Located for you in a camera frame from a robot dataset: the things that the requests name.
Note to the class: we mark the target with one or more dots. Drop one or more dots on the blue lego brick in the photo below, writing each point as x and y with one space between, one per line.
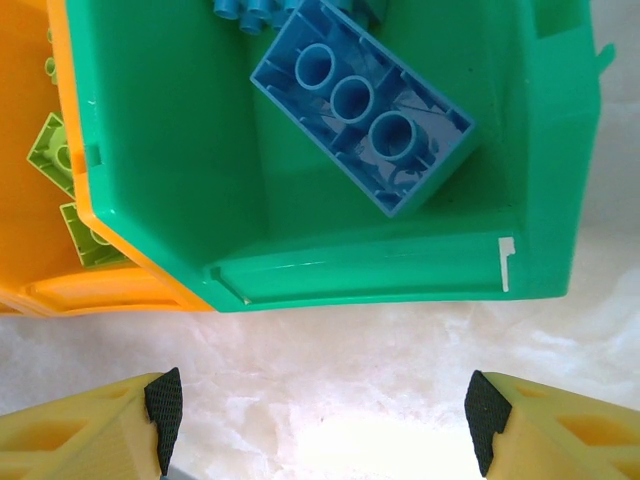
280 82
250 15

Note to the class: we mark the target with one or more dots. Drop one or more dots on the orange plastic bin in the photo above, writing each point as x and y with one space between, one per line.
20 240

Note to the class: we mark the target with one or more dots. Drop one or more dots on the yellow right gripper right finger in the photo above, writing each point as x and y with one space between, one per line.
560 440

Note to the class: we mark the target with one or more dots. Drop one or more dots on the green lego brick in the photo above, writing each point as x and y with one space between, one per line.
87 240
50 150
50 65

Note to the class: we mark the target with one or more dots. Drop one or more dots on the green plastic bin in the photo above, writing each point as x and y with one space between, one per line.
175 150

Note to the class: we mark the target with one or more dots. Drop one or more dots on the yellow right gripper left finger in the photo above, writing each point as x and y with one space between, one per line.
75 440

